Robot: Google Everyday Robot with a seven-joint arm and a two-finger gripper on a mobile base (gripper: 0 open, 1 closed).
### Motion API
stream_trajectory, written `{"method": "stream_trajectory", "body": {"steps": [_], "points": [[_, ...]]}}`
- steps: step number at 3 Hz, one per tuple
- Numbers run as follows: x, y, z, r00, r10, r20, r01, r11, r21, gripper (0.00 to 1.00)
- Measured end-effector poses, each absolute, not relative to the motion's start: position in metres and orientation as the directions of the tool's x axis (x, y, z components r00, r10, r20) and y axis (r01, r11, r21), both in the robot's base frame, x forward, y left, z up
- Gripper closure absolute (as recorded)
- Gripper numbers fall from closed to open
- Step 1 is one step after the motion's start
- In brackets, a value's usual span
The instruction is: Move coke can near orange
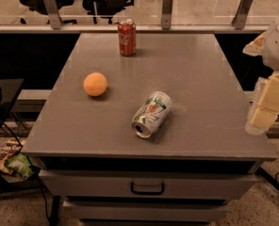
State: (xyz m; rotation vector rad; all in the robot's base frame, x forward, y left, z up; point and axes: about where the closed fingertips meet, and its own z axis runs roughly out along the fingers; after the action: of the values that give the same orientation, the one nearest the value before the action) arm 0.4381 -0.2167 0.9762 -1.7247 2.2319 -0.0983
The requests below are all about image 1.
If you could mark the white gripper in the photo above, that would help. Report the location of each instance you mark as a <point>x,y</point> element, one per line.
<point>278,49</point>

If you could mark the red coke can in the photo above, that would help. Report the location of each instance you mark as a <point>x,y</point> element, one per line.
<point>127,37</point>

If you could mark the green white soda can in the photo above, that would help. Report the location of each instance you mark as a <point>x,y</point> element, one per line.
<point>151,114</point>

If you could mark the orange fruit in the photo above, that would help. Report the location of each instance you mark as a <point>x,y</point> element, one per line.
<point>95,84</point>

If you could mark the grey lower drawer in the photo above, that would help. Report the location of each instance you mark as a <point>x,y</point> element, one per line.
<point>135,211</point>

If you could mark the green snack bag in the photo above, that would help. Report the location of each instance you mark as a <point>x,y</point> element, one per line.
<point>23,165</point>

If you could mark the black side table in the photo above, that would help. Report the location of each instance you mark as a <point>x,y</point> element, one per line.
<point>9,91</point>

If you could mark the brown snack bag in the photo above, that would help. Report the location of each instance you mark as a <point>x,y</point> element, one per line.
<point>11,149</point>

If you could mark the right metal railing bracket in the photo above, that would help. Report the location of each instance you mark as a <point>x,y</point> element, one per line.
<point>239,21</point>

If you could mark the metal railing bracket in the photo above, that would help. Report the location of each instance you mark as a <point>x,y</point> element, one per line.
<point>52,12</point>
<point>166,15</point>
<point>239,21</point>

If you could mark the middle metal railing bracket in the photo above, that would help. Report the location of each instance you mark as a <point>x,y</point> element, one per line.
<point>166,15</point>

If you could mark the left metal railing bracket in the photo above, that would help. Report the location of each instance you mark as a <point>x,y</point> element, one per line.
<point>52,12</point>

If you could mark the grey upper drawer with handle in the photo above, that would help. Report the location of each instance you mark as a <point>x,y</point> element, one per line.
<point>161,185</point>

